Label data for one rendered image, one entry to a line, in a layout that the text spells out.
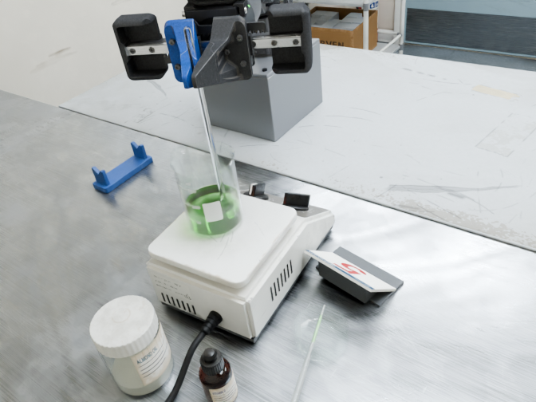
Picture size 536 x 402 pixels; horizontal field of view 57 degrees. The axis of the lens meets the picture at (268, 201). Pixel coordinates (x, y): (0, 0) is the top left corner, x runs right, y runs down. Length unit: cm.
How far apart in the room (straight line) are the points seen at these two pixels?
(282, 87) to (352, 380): 48
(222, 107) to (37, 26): 127
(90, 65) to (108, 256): 156
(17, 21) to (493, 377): 182
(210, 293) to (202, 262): 3
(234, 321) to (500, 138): 51
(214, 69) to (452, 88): 61
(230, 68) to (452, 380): 35
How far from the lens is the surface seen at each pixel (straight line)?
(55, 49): 208
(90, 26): 216
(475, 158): 77
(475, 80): 100
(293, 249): 52
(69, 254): 70
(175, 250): 50
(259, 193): 61
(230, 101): 83
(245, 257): 48
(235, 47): 47
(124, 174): 80
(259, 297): 48
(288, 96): 82
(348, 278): 51
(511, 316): 56
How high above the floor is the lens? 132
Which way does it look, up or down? 37 degrees down
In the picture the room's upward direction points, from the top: 8 degrees counter-clockwise
